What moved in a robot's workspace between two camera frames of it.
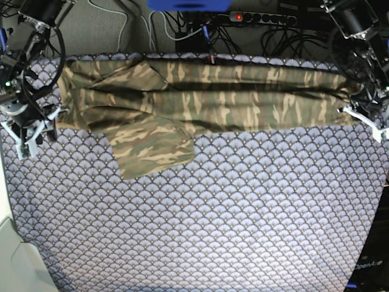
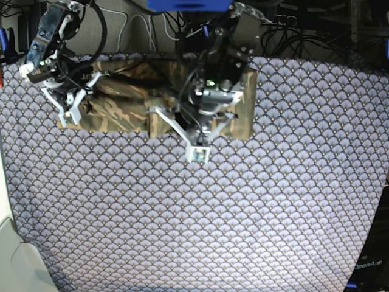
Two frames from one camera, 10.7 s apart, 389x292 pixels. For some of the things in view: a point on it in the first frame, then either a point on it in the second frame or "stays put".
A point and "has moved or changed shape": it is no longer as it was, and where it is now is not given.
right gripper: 25,124 -> 67,97
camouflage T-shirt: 153,108 has moved or changed shape
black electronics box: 196,43 stays put
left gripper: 372,108 -> 199,118
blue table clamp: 3,40 stays put
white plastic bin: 22,268 stays put
